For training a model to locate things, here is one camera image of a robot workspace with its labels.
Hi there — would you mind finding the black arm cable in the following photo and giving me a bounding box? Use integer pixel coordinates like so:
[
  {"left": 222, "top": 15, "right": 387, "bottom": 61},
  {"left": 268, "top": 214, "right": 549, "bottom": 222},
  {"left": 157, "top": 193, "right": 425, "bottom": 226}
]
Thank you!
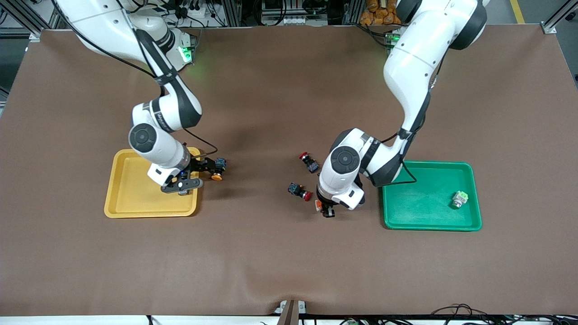
[
  {"left": 52, "top": 0, "right": 219, "bottom": 158},
  {"left": 382, "top": 129, "right": 418, "bottom": 186}
]

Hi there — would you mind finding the pile of orange snacks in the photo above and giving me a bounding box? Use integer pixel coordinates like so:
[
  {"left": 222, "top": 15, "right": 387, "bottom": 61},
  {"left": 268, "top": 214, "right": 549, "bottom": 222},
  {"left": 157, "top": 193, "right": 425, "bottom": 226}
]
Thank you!
[{"left": 360, "top": 0, "right": 409, "bottom": 26}]

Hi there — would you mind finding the aluminium frame profile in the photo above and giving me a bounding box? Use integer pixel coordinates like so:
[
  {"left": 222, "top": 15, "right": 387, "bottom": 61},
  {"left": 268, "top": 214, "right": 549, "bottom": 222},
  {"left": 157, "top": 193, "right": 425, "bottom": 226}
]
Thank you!
[
  {"left": 0, "top": 0, "right": 61, "bottom": 42},
  {"left": 543, "top": 0, "right": 578, "bottom": 35}
]

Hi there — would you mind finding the metal table clamp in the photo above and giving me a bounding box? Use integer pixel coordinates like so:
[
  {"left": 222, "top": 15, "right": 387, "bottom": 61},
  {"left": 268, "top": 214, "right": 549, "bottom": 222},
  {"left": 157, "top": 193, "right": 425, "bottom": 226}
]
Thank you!
[{"left": 273, "top": 299, "right": 308, "bottom": 325}]

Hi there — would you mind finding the yellow plastic tray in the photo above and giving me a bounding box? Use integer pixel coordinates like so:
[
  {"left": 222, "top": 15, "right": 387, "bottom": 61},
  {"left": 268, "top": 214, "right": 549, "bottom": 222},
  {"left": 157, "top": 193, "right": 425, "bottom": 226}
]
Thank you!
[{"left": 104, "top": 148, "right": 200, "bottom": 219}]

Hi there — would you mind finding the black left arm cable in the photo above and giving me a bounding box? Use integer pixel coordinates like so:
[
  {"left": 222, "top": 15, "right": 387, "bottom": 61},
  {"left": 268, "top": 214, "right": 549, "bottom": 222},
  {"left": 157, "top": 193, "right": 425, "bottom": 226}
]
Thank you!
[{"left": 382, "top": 129, "right": 418, "bottom": 186}]

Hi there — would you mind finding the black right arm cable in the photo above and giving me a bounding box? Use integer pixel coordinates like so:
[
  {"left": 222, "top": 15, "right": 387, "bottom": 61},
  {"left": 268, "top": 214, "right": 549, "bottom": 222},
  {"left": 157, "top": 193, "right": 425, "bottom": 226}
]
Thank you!
[{"left": 52, "top": 0, "right": 219, "bottom": 158}]

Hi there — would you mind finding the white power strip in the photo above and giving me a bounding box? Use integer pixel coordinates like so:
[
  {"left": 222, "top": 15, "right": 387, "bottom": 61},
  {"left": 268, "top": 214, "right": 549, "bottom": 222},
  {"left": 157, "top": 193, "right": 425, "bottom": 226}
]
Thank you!
[{"left": 178, "top": 0, "right": 213, "bottom": 21}]

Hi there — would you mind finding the red push button switch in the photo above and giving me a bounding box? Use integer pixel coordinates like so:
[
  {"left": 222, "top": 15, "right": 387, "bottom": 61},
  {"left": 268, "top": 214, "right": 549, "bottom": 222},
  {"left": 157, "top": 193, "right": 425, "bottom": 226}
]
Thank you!
[
  {"left": 298, "top": 152, "right": 320, "bottom": 174},
  {"left": 288, "top": 182, "right": 312, "bottom": 202}
]

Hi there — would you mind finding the brown table cover mat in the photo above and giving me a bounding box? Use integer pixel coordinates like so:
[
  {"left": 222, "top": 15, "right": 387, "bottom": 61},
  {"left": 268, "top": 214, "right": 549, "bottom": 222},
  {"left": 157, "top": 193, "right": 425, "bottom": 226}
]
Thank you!
[{"left": 0, "top": 25, "right": 578, "bottom": 316}]

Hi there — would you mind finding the green plastic tray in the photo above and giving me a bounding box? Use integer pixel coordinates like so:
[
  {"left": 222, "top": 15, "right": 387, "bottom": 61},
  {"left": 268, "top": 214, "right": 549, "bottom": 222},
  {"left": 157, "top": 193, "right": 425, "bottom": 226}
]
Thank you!
[{"left": 383, "top": 162, "right": 483, "bottom": 232}]

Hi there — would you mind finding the bundle of loose black cables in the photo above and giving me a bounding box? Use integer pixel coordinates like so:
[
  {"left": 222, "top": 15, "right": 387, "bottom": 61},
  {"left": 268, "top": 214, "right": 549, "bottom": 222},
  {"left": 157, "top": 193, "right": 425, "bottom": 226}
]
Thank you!
[{"left": 431, "top": 304, "right": 578, "bottom": 325}]

